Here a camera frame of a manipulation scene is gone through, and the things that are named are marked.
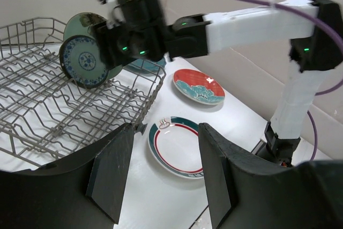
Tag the grey wire dish rack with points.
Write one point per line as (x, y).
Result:
(44, 115)

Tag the light green floral plate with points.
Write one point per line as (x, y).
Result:
(81, 24)

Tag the red teal floral plate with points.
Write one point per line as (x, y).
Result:
(198, 87)

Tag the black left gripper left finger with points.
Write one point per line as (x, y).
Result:
(82, 190)

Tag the white green rimmed plate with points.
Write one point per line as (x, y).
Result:
(173, 142)

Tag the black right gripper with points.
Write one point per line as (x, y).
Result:
(135, 29)

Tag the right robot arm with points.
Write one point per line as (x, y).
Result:
(314, 28)

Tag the teal scalloped plate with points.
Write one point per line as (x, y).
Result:
(146, 67)

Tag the blue patterned small plate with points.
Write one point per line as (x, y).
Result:
(80, 60)

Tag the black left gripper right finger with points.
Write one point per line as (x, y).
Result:
(246, 191)

